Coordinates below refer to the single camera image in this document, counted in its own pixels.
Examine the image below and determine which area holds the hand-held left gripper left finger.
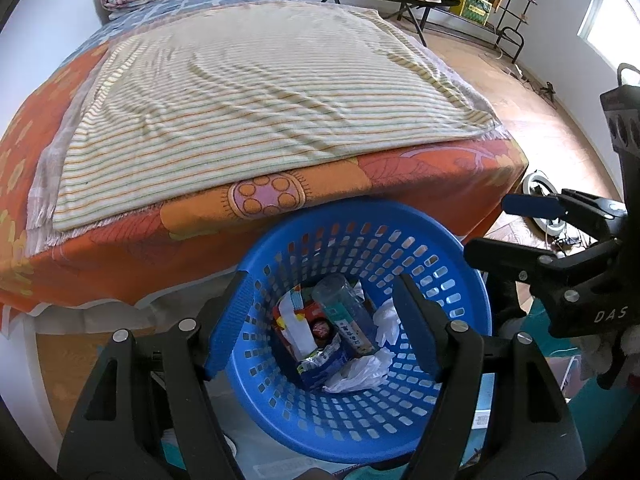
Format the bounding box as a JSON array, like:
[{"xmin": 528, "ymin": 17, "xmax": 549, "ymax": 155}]
[{"xmin": 57, "ymin": 270, "xmax": 251, "ymax": 480}]

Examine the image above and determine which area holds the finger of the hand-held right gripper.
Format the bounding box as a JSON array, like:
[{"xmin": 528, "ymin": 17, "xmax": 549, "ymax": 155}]
[
  {"xmin": 464, "ymin": 237, "xmax": 627, "ymax": 292},
  {"xmin": 501, "ymin": 188, "xmax": 629, "ymax": 237}
]

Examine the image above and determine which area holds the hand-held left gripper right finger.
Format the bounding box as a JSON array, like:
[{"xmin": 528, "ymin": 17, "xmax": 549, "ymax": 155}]
[{"xmin": 392, "ymin": 274, "xmax": 586, "ymax": 480}]

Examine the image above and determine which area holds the white tissue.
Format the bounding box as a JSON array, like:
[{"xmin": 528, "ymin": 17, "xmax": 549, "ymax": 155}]
[{"xmin": 370, "ymin": 297, "xmax": 403, "ymax": 348}]

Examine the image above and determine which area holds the clear plastic bottle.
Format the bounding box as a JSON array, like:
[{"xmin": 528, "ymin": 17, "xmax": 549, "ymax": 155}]
[{"xmin": 312, "ymin": 274, "xmax": 379, "ymax": 359}]

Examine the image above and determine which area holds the white printed plastic bag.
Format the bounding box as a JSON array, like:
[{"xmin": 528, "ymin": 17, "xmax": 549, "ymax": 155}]
[{"xmin": 322, "ymin": 347, "xmax": 396, "ymax": 393}]

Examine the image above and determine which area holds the blue green soup packet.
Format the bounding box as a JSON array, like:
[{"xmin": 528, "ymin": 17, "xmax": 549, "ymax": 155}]
[{"xmin": 295, "ymin": 342, "xmax": 351, "ymax": 391}]

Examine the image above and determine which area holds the blue plastic basket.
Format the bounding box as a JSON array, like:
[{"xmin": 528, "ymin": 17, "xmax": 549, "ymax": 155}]
[{"xmin": 224, "ymin": 200, "xmax": 493, "ymax": 463}]

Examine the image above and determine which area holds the person's right hand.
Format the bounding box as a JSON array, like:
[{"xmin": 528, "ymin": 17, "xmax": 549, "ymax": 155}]
[{"xmin": 577, "ymin": 325, "xmax": 640, "ymax": 391}]

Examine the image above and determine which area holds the white round device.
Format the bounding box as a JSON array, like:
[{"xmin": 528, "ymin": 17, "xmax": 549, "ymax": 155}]
[{"xmin": 520, "ymin": 169, "xmax": 571, "ymax": 238}]

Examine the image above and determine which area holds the orange floral bedsheet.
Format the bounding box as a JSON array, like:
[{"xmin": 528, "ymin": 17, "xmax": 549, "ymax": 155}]
[{"xmin": 0, "ymin": 42, "xmax": 530, "ymax": 313}]

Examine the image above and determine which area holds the black metal drying rack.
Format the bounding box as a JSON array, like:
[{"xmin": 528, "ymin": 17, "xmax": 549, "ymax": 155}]
[{"xmin": 425, "ymin": 0, "xmax": 547, "ymax": 64}]

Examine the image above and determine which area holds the window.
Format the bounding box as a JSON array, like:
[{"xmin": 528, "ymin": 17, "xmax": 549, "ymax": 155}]
[{"xmin": 579, "ymin": 0, "xmax": 623, "ymax": 77}]

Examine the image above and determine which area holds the yellow box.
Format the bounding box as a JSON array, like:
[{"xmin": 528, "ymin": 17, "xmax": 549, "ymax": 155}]
[{"xmin": 451, "ymin": 0, "xmax": 494, "ymax": 27}]

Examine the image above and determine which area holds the striped towel blanket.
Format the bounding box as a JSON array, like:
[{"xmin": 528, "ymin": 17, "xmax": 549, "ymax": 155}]
[{"xmin": 27, "ymin": 0, "xmax": 502, "ymax": 235}]

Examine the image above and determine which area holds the black folding chair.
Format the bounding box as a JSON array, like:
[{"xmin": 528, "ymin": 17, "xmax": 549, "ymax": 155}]
[{"xmin": 321, "ymin": 0, "xmax": 463, "ymax": 47}]

